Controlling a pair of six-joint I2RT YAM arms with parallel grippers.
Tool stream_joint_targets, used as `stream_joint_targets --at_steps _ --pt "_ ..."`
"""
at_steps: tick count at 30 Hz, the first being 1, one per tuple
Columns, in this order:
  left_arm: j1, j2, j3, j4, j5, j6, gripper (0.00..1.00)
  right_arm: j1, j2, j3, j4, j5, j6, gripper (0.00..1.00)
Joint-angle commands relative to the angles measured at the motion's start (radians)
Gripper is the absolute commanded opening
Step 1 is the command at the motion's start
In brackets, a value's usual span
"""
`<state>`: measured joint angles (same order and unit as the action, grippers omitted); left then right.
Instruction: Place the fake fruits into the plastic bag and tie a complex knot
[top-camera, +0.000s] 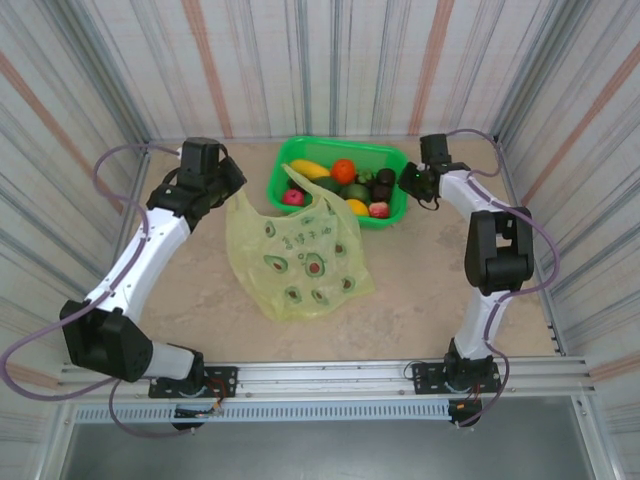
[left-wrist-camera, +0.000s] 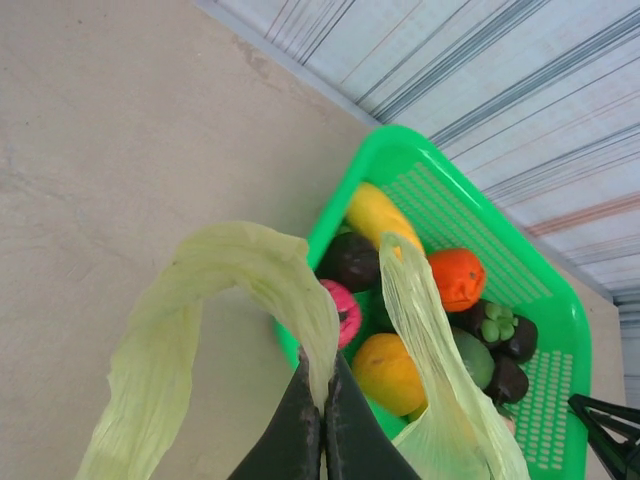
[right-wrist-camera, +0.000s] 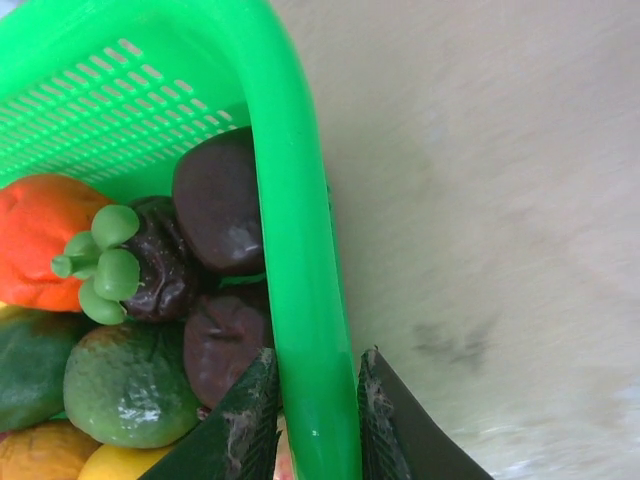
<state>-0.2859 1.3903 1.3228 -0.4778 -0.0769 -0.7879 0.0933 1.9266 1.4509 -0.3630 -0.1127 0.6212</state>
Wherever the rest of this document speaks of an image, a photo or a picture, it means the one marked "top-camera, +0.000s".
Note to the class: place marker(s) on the dark purple fake fruit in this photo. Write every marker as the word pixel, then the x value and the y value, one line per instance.
pixel 382 192
pixel 386 176

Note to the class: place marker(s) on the green fake grapes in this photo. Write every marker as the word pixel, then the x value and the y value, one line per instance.
pixel 365 176

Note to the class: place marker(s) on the dark green round fake fruit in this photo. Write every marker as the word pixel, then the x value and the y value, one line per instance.
pixel 327 185

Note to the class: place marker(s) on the yellow fake banana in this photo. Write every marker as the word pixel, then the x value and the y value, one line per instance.
pixel 310 169

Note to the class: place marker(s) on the green plastic basket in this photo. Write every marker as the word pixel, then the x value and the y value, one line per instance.
pixel 310 150

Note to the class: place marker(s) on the yellow avocado print plastic bag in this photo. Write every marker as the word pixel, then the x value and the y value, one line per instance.
pixel 300 260

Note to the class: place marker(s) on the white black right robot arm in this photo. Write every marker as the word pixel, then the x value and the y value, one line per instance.
pixel 500 260

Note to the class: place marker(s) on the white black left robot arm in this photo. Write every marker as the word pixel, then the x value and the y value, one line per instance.
pixel 150 245

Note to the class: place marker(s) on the green fake avocado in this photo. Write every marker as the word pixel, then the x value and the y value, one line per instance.
pixel 355 192

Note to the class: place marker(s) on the yellow fake lemon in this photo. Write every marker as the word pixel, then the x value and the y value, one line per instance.
pixel 357 207

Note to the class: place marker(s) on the orange red fake persimmon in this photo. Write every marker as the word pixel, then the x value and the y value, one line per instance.
pixel 344 171

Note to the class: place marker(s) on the small circuit board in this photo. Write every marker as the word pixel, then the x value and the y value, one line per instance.
pixel 195 413

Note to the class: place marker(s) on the grey metal panel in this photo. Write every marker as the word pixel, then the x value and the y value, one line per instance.
pixel 325 455

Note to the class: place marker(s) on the aluminium table side rail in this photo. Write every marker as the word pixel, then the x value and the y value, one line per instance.
pixel 554 320
pixel 142 165

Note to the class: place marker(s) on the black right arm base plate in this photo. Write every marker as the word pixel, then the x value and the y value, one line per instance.
pixel 425 375

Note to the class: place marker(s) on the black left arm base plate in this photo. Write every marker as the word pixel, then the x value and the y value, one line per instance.
pixel 222 375

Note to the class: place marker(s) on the aluminium mounting rail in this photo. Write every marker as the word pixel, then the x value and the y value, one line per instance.
pixel 325 375

